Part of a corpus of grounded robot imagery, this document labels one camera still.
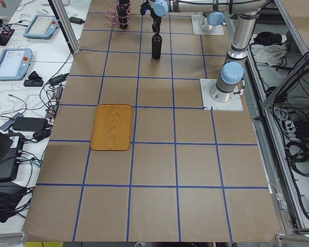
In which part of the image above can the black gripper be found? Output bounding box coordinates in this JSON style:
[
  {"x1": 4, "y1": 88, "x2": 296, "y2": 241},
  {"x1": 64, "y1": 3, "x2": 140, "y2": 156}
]
[{"x1": 140, "y1": 0, "x2": 161, "y2": 33}]

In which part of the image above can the wooden tray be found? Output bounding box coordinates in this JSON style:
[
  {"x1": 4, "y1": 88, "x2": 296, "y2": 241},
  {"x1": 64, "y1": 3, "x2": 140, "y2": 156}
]
[{"x1": 90, "y1": 104, "x2": 132, "y2": 151}]

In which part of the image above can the teach pendant far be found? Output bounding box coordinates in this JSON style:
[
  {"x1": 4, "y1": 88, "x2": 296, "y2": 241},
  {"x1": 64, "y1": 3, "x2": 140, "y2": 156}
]
[{"x1": 23, "y1": 15, "x2": 58, "y2": 39}]

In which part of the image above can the teach pendant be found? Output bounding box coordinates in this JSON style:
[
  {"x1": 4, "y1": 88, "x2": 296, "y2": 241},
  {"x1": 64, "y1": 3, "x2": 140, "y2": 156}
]
[
  {"x1": 23, "y1": 15, "x2": 58, "y2": 39},
  {"x1": 0, "y1": 48, "x2": 33, "y2": 81}
]

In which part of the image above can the teach pendant near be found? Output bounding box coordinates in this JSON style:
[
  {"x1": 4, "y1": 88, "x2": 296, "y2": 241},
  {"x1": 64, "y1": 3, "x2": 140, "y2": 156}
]
[{"x1": 0, "y1": 48, "x2": 33, "y2": 81}]

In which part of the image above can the black power adapter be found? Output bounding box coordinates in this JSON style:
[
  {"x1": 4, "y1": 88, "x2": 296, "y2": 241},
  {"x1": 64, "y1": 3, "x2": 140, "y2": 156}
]
[{"x1": 12, "y1": 117, "x2": 47, "y2": 132}]

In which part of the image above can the black laptop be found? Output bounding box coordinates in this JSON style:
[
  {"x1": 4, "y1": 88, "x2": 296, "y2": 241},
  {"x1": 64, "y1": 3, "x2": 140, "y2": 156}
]
[{"x1": 0, "y1": 132, "x2": 24, "y2": 183}]

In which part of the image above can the copper wire bottle basket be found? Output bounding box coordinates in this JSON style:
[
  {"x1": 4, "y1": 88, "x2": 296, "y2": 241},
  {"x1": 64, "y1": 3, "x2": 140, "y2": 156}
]
[{"x1": 106, "y1": 1, "x2": 131, "y2": 28}]

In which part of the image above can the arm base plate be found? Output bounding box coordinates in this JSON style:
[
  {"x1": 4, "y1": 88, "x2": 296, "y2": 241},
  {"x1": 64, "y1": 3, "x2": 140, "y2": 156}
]
[
  {"x1": 191, "y1": 14, "x2": 224, "y2": 36},
  {"x1": 200, "y1": 79, "x2": 243, "y2": 111}
]

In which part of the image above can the aluminium frame post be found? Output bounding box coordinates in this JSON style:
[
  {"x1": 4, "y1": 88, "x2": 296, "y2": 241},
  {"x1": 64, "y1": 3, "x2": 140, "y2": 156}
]
[{"x1": 48, "y1": 0, "x2": 80, "y2": 56}]

